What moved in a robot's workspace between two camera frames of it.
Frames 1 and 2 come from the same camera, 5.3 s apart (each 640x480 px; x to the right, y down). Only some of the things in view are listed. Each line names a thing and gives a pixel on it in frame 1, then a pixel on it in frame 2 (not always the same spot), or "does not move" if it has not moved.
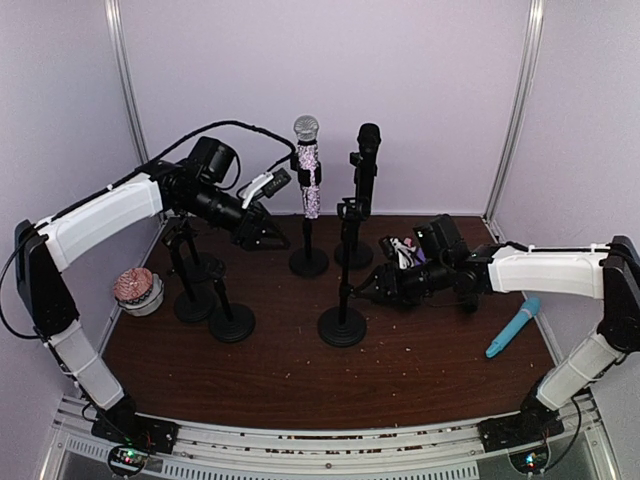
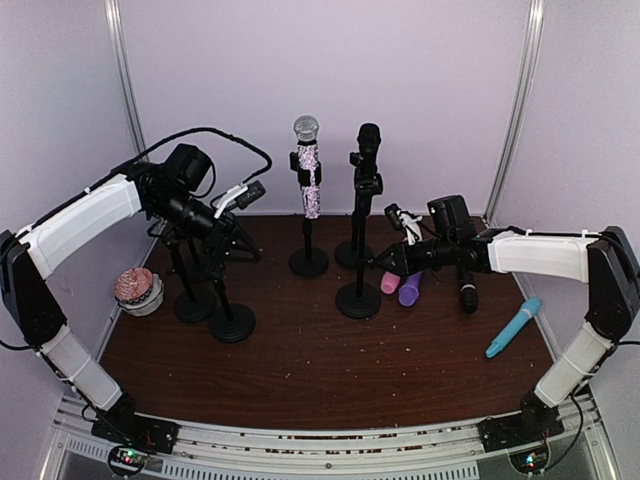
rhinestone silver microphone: x=306 y=129 does not move
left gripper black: x=248 y=231 to x=221 y=237
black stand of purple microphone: x=344 y=327 to x=358 y=301
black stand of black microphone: x=231 y=322 does not move
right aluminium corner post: x=534 y=36 does not move
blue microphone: x=530 y=308 does not move
